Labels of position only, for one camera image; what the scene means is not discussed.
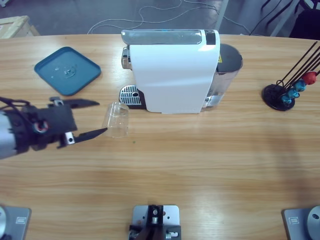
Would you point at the blue square plastic tray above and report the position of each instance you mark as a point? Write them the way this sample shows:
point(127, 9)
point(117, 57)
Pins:
point(50, 67)

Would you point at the blue coffee capsule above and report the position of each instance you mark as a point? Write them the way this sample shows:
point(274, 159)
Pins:
point(285, 100)
point(300, 86)
point(293, 94)

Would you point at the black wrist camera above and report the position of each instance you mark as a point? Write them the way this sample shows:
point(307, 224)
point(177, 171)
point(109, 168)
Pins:
point(32, 117)

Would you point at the white metal table leg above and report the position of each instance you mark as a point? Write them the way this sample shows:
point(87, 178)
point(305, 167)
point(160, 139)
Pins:
point(221, 15)

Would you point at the black chair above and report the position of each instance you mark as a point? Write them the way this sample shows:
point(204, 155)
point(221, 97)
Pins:
point(307, 25)

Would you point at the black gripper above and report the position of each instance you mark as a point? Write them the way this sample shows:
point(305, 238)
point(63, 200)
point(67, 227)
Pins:
point(62, 117)

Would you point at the white slanted metal bar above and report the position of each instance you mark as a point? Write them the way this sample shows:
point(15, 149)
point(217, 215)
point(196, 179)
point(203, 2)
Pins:
point(285, 18)

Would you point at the black drip tray silver grille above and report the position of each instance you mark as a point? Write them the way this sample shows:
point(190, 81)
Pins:
point(130, 96)

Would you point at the white capsule coffee machine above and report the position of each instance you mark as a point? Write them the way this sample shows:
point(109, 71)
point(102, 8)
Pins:
point(172, 75)

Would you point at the clear glass cup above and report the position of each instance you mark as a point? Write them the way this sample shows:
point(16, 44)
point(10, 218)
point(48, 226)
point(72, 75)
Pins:
point(117, 122)

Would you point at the black capsule holder with rods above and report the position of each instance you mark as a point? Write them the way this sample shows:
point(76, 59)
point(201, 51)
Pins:
point(271, 95)

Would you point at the water tank with black lid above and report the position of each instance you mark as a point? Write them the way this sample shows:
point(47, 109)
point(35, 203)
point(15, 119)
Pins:
point(228, 60)

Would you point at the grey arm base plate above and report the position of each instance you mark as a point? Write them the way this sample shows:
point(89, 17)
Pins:
point(17, 220)
point(297, 221)

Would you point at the light wooden crate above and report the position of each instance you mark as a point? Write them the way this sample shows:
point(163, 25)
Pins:
point(15, 27)

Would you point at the red coffee capsule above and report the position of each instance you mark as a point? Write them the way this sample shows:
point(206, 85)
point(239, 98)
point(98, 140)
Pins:
point(310, 77)

